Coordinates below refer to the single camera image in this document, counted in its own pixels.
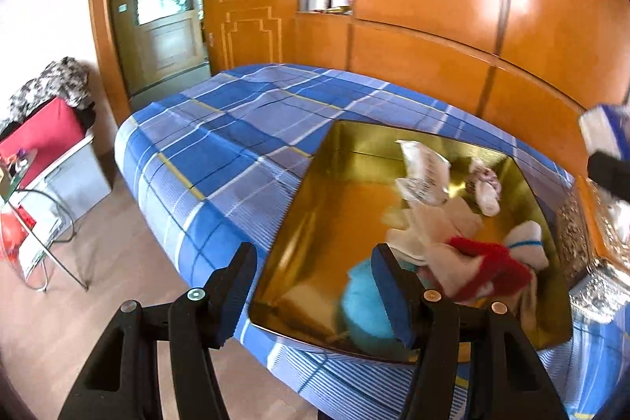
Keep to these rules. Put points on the ornate metal tissue box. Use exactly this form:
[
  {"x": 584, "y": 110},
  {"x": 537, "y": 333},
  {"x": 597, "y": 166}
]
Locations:
[{"x": 593, "y": 244}]

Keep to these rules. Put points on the white cloth bundle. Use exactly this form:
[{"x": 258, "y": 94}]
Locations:
[{"x": 427, "y": 225}]

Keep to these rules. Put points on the glass side table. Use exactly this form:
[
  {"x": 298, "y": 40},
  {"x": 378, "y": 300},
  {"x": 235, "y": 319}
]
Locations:
[{"x": 25, "y": 243}]

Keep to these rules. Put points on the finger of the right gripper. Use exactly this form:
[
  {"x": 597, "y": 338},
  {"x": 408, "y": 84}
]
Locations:
[{"x": 610, "y": 173}]

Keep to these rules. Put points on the red storage box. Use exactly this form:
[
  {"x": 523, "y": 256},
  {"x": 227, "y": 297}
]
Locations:
[{"x": 51, "y": 131}]

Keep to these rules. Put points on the patterned socks bundle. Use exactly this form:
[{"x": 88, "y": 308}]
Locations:
[{"x": 483, "y": 184}]

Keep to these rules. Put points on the white cleaning wipes pack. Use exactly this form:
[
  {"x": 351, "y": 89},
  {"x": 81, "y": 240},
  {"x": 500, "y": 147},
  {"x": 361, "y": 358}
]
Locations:
[{"x": 427, "y": 174}]

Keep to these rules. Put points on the gold metal tray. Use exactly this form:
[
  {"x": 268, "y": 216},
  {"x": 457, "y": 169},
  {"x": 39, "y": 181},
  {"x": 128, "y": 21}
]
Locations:
[{"x": 347, "y": 201}]

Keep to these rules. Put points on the white socks blue band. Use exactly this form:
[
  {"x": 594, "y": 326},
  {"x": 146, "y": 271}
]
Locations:
[{"x": 525, "y": 244}]

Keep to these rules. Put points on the red christmas sock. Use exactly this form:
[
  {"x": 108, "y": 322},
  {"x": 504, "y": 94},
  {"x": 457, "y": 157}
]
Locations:
[{"x": 467, "y": 269}]

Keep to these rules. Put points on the blue plush toy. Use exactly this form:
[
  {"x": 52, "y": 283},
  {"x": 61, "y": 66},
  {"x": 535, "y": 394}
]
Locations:
[{"x": 365, "y": 318}]

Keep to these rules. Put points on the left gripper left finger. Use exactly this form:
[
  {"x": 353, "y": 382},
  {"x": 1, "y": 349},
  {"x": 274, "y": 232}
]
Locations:
[{"x": 121, "y": 377}]

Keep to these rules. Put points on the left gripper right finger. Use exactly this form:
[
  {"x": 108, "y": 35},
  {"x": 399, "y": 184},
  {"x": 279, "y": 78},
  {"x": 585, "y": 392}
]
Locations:
[{"x": 507, "y": 379}]

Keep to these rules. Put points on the patterned cloth pile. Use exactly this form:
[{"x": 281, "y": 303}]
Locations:
[{"x": 67, "y": 80}]

